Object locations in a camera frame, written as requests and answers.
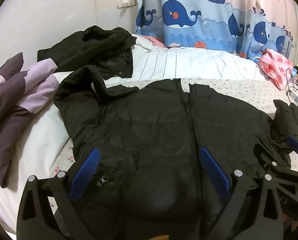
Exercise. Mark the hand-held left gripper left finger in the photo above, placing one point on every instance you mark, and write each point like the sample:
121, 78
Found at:
86, 172

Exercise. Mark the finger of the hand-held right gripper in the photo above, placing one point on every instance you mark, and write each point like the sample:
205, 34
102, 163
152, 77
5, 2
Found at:
262, 153
296, 144

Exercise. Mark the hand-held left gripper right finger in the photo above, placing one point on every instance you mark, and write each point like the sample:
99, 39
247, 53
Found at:
215, 172

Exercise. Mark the black puffer jacket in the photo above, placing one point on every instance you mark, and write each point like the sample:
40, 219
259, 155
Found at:
151, 130

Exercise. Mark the pink checked cloth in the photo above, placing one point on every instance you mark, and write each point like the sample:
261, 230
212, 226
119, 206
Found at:
273, 65

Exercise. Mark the purple and lavender jacket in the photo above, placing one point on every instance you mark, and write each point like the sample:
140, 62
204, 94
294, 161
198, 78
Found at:
9, 110

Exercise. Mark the white striped duvet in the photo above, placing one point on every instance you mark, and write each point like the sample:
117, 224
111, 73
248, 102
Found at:
189, 62

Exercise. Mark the crumpled black jacket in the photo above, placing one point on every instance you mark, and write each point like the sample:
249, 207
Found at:
89, 45

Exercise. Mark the small pink cloth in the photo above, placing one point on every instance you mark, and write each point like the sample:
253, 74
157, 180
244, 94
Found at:
155, 41

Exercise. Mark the whale print curtain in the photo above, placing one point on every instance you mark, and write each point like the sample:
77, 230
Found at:
189, 5

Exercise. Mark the white wall socket strip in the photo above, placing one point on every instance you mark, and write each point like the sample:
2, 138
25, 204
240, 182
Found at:
126, 4

